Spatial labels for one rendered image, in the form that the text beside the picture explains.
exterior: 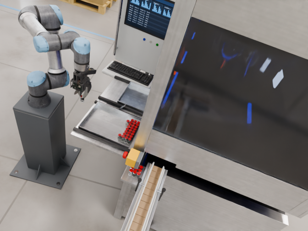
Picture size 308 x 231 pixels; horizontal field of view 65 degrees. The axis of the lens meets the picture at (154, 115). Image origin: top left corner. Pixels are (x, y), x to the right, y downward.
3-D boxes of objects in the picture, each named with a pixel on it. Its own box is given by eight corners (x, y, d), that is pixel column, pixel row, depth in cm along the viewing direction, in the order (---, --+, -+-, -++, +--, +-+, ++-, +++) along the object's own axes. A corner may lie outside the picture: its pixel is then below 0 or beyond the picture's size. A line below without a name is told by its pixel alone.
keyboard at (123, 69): (153, 78, 220) (153, 76, 218) (147, 86, 210) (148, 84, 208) (113, 61, 224) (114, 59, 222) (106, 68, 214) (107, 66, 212)
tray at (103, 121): (141, 123, 169) (142, 119, 166) (127, 150, 150) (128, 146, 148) (97, 104, 171) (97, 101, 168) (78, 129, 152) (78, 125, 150)
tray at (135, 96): (169, 100, 193) (170, 96, 190) (160, 121, 174) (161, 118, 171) (129, 84, 194) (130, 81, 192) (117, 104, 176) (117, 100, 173)
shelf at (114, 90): (170, 98, 197) (170, 96, 196) (141, 165, 147) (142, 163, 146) (116, 77, 200) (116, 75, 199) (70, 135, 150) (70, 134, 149)
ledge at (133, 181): (150, 171, 146) (151, 169, 144) (143, 189, 136) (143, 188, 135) (128, 162, 146) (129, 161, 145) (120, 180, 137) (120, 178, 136)
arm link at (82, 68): (78, 54, 123) (93, 60, 123) (78, 62, 126) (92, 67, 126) (70, 61, 118) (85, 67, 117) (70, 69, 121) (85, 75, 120)
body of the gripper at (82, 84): (69, 88, 128) (69, 70, 120) (78, 79, 134) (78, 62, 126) (83, 93, 128) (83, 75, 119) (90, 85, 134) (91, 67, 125)
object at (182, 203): (235, 110, 349) (270, 58, 288) (223, 263, 201) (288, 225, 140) (171, 85, 354) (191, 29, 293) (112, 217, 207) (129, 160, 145)
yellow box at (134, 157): (140, 159, 138) (143, 152, 133) (136, 169, 133) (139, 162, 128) (129, 154, 139) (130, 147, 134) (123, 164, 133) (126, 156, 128)
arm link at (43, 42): (9, 3, 134) (35, 35, 106) (30, 2, 140) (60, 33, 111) (13, 24, 141) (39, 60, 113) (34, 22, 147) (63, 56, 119)
